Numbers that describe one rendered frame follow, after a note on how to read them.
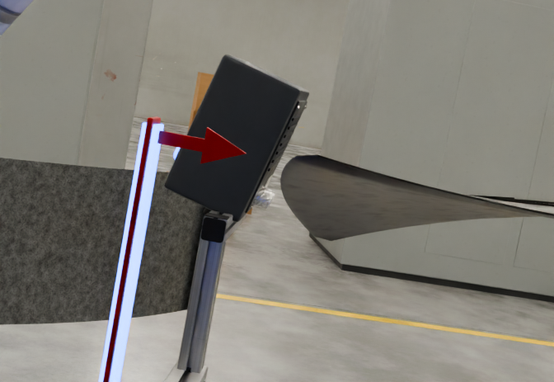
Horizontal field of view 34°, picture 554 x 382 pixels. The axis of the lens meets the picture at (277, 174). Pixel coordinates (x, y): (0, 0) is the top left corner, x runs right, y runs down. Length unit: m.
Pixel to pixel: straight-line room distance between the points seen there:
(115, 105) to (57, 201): 2.47
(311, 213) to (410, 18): 6.03
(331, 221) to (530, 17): 6.32
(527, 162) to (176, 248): 4.73
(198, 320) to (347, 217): 0.53
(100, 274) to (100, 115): 2.39
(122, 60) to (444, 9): 2.82
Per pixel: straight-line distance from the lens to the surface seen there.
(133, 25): 4.71
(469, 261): 6.96
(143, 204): 0.59
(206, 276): 1.14
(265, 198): 1.20
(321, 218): 0.66
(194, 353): 1.16
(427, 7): 6.70
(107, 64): 4.71
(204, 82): 8.50
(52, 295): 2.34
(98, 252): 2.37
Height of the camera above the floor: 1.23
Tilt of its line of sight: 5 degrees down
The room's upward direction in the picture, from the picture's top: 10 degrees clockwise
